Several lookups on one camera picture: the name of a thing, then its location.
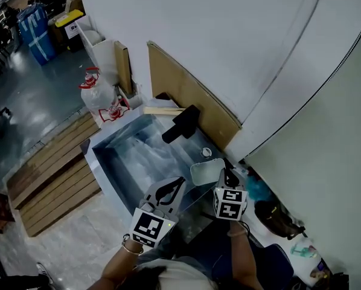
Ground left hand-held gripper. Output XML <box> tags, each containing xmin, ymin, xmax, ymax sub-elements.
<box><xmin>128</xmin><ymin>176</ymin><xmax>187</xmax><ymax>249</ymax></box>

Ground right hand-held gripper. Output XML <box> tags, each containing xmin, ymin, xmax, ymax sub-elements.
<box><xmin>212</xmin><ymin>158</ymin><xmax>248</xmax><ymax>222</ymax></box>

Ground white rectangular tray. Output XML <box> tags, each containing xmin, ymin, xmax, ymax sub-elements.
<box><xmin>190</xmin><ymin>158</ymin><xmax>226</xmax><ymax>187</ymax></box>

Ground person's left forearm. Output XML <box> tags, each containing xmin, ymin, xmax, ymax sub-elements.
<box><xmin>88</xmin><ymin>237</ymin><xmax>145</xmax><ymax>290</ymax></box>

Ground person's right forearm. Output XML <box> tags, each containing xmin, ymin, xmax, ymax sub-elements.
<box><xmin>227</xmin><ymin>221</ymin><xmax>264</xmax><ymax>290</ymax></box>

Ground teal plastic bag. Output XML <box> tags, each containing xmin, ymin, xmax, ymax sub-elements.
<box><xmin>243</xmin><ymin>173</ymin><xmax>270</xmax><ymax>202</ymax></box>

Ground metal sink basin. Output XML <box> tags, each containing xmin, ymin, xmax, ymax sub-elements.
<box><xmin>80</xmin><ymin>103</ymin><xmax>244</xmax><ymax>244</ymax></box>

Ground person's jeans legs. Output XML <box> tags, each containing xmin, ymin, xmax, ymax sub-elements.
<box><xmin>136</xmin><ymin>231</ymin><xmax>187</xmax><ymax>264</ymax></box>

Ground black backpack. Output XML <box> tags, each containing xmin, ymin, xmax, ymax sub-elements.
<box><xmin>254</xmin><ymin>199</ymin><xmax>307</xmax><ymax>240</ymax></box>

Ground black faucet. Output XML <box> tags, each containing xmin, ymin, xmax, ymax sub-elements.
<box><xmin>161</xmin><ymin>104</ymin><xmax>200</xmax><ymax>144</ymax></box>

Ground person's white shirt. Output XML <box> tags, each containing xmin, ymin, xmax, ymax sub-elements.
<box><xmin>135</xmin><ymin>258</ymin><xmax>214</xmax><ymax>290</ymax></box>

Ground navy blue chair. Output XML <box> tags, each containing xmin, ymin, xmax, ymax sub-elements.
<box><xmin>180</xmin><ymin>231</ymin><xmax>295</xmax><ymax>290</ymax></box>

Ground green plastic bottle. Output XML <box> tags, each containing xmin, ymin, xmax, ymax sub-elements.
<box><xmin>290</xmin><ymin>242</ymin><xmax>319</xmax><ymax>259</ymax></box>

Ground large cardboard panel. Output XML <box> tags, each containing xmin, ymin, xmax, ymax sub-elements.
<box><xmin>147</xmin><ymin>40</ymin><xmax>243</xmax><ymax>150</ymax></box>

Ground white low bench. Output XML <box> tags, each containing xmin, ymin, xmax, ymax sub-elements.
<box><xmin>228</xmin><ymin>161</ymin><xmax>329</xmax><ymax>286</ymax></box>

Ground wooden slatted step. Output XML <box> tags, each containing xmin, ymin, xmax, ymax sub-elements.
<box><xmin>5</xmin><ymin>110</ymin><xmax>103</xmax><ymax>238</ymax></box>

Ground narrow cardboard panel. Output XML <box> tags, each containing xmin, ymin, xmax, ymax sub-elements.
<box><xmin>113</xmin><ymin>40</ymin><xmax>133</xmax><ymax>95</ymax></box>

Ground white board panel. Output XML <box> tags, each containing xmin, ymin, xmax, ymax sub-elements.
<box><xmin>76</xmin><ymin>15</ymin><xmax>118</xmax><ymax>87</ymax></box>

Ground black bin yellow lid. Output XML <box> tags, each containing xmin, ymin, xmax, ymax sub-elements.
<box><xmin>54</xmin><ymin>9</ymin><xmax>85</xmax><ymax>53</ymax></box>

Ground blue wrapped bin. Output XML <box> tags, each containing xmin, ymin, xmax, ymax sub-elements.
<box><xmin>16</xmin><ymin>4</ymin><xmax>57</xmax><ymax>66</ymax></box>

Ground brown cardboard box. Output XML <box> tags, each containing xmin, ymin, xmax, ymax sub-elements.
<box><xmin>47</xmin><ymin>0</ymin><xmax>85</xmax><ymax>47</ymax></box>

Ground gold bracelet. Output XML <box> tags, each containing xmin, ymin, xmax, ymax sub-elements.
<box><xmin>121</xmin><ymin>233</ymin><xmax>144</xmax><ymax>256</ymax></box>

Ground clear water jug red handle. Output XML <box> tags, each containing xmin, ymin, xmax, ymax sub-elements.
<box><xmin>98</xmin><ymin>100</ymin><xmax>132</xmax><ymax>123</ymax></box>
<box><xmin>78</xmin><ymin>67</ymin><xmax>118</xmax><ymax>117</ymax></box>

